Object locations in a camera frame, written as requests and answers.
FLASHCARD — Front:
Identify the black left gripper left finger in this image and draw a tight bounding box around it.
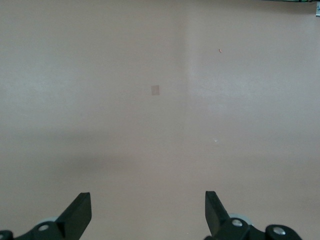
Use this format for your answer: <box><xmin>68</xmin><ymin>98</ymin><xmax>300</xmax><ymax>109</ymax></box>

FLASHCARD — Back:
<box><xmin>0</xmin><ymin>192</ymin><xmax>93</xmax><ymax>240</ymax></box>

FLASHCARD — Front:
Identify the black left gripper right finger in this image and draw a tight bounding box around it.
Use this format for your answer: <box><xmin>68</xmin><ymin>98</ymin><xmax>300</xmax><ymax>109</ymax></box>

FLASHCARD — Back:
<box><xmin>204</xmin><ymin>190</ymin><xmax>304</xmax><ymax>240</ymax></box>

